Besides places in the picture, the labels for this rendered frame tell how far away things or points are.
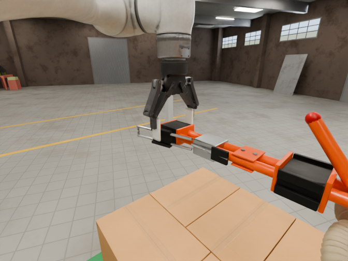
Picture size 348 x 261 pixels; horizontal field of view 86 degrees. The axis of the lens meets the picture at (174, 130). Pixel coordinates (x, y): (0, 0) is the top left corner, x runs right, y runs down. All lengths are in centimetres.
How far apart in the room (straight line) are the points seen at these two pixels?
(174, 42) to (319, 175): 40
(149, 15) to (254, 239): 118
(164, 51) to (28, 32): 1511
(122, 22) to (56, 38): 1464
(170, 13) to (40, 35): 1493
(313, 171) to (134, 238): 101
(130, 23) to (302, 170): 50
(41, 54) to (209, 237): 1484
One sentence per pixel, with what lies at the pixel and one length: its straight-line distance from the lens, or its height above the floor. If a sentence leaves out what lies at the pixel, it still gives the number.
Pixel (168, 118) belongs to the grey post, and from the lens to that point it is 371.
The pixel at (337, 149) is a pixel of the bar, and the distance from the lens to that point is 40.
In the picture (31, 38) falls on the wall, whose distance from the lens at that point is 1547.
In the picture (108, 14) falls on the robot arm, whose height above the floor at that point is 158.
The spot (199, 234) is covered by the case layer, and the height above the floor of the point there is 54.
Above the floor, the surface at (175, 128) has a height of 129.
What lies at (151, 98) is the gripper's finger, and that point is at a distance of 49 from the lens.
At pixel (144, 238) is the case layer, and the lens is 123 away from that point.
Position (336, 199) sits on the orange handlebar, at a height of 127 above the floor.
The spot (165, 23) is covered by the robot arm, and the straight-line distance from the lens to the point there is 50.
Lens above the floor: 148
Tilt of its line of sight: 20 degrees down
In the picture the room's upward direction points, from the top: straight up
